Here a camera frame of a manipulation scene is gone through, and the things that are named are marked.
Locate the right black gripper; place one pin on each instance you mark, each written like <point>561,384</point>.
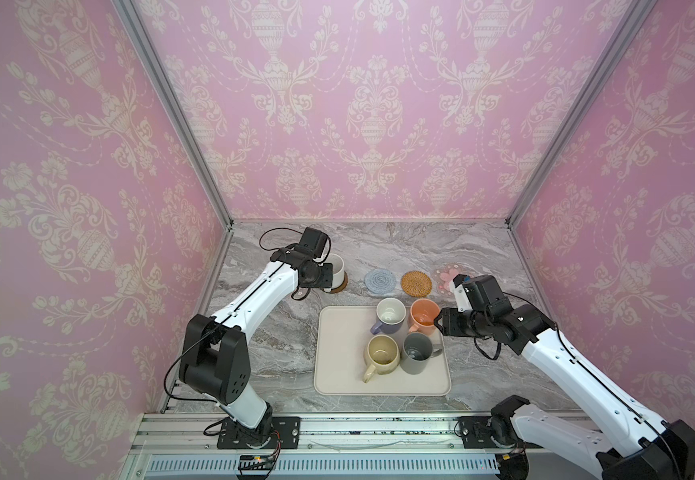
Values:
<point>449,321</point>

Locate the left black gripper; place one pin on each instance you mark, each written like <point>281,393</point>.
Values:
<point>326,280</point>

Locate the white ceramic mug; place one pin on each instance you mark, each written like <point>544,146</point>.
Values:
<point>338,269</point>

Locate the brown wooden round coaster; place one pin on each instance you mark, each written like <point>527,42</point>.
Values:
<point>339,288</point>

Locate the blue woven round coaster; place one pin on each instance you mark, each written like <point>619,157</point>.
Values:
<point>380,282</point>

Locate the pink flower coaster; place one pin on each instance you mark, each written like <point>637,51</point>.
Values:
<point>444,276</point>

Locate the tan rattan round coaster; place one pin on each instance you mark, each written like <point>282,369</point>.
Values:
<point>416,284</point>

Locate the grey green ceramic mug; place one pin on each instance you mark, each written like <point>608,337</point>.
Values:
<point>418,349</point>

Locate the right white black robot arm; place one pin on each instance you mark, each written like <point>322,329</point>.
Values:
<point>630,441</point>

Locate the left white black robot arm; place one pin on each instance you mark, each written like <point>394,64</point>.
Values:
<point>215,361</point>

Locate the beige rectangular tray mat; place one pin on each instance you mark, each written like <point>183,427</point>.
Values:
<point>343,333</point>

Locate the lavender ceramic mug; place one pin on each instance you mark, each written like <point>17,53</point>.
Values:
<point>391,315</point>

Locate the orange ceramic mug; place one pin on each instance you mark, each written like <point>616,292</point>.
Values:
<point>422,316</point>

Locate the yellow ceramic mug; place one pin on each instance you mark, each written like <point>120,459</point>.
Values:
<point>381,357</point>

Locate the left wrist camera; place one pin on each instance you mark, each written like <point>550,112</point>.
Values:
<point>313,243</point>

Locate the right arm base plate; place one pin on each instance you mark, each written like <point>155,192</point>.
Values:
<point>486,432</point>

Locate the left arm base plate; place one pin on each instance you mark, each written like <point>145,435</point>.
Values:
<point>278,431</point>

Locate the aluminium front rail frame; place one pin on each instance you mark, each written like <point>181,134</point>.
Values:
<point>398,445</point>

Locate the left aluminium corner post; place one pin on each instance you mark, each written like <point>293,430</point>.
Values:
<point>157,74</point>

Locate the aluminium corner post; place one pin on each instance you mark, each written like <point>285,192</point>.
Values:
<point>627,28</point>
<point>157,74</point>

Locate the right aluminium corner post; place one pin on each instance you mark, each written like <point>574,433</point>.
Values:
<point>627,28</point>

